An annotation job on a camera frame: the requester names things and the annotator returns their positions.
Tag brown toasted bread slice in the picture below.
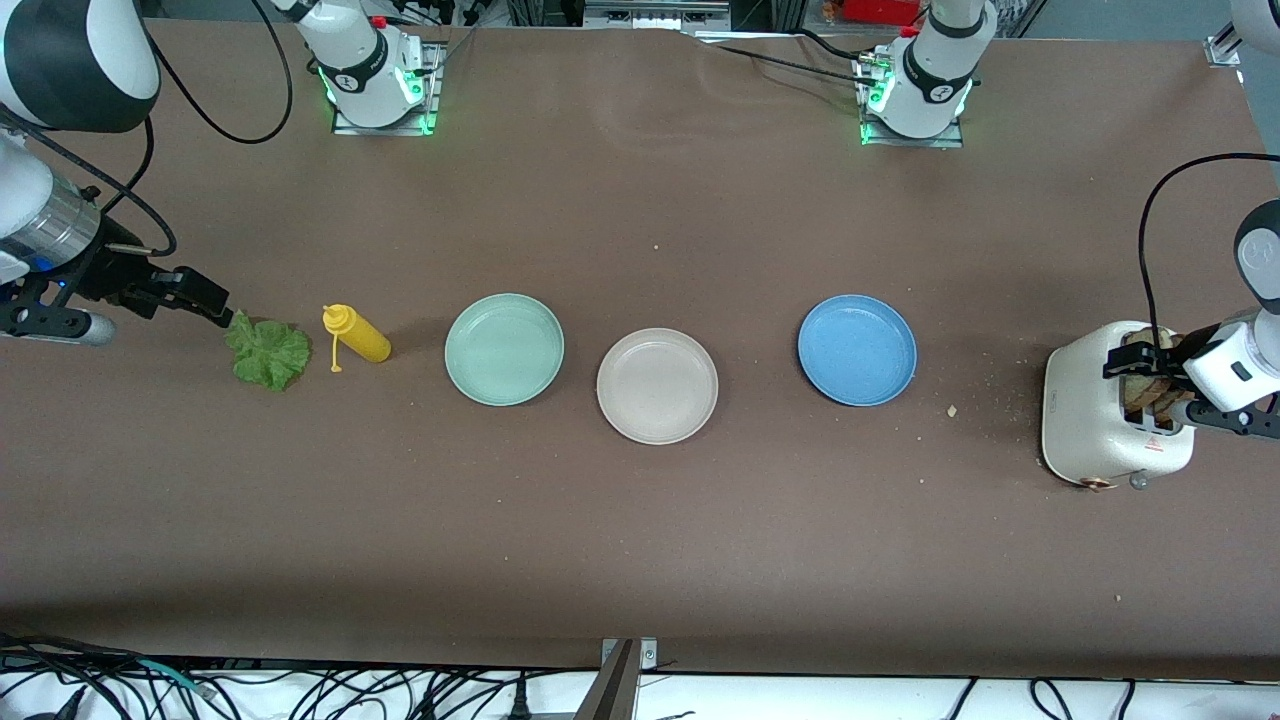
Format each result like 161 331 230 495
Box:
1150 385 1198 429
1122 330 1191 413

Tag green lettuce leaf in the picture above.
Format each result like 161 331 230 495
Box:
225 310 313 392

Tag yellow squeeze bottle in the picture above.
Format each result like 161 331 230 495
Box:
322 304 393 374

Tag blue plate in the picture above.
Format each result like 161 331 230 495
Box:
797 293 918 407

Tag mint green plate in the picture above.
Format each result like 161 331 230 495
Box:
444 292 566 407

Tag beige plate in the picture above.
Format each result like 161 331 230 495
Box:
596 328 719 445

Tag white toaster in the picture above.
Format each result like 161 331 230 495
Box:
1040 320 1196 493

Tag red box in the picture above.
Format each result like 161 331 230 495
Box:
842 0 926 26

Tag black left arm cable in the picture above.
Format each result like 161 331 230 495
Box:
1138 152 1280 346

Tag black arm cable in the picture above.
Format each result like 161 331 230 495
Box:
0 0 294 259
1138 152 1280 346

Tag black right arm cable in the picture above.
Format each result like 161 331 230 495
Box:
0 0 294 259

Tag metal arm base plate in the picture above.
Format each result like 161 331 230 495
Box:
858 50 967 150
330 40 443 137

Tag black cable loop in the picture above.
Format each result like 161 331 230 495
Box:
1030 678 1077 720

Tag teal cable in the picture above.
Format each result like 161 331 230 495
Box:
135 658 217 698

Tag black base cable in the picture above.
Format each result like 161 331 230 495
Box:
700 28 886 89

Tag tangled black cables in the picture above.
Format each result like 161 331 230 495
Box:
0 635 601 720

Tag silver metal rail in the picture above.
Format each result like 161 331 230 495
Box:
583 0 731 31

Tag grey metal bracket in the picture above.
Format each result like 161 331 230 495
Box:
600 638 659 720

